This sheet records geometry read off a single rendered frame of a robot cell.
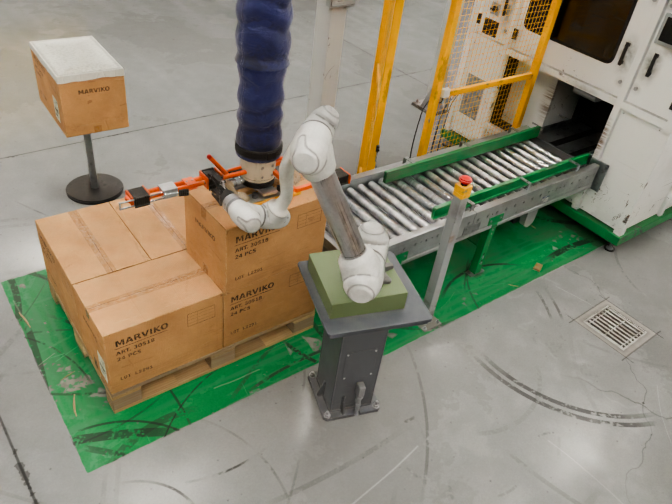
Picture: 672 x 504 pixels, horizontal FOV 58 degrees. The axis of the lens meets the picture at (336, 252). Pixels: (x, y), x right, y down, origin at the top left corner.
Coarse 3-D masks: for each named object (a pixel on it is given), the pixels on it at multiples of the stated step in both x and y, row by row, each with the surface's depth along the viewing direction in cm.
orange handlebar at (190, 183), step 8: (280, 160) 301; (232, 168) 290; (240, 168) 292; (200, 176) 281; (224, 176) 284; (232, 176) 286; (176, 184) 275; (184, 184) 277; (192, 184) 275; (200, 184) 278; (304, 184) 286; (152, 192) 269; (296, 192) 284
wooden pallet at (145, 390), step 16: (304, 320) 355; (256, 336) 336; (272, 336) 352; (288, 336) 355; (224, 352) 327; (240, 352) 340; (96, 368) 306; (176, 368) 311; (192, 368) 327; (208, 368) 328; (144, 384) 303; (160, 384) 316; (176, 384) 318; (112, 400) 295; (128, 400) 302; (144, 400) 310
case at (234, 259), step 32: (192, 192) 295; (192, 224) 303; (224, 224) 277; (288, 224) 300; (320, 224) 316; (192, 256) 317; (224, 256) 285; (256, 256) 298; (288, 256) 313; (224, 288) 297
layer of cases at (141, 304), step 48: (48, 240) 316; (96, 240) 320; (144, 240) 325; (96, 288) 292; (144, 288) 296; (192, 288) 300; (288, 288) 330; (96, 336) 280; (144, 336) 284; (192, 336) 305; (240, 336) 328
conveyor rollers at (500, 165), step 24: (528, 144) 474; (456, 168) 431; (480, 168) 437; (504, 168) 435; (528, 168) 439; (384, 192) 391; (408, 192) 397; (360, 216) 370; (384, 216) 369; (408, 216) 376
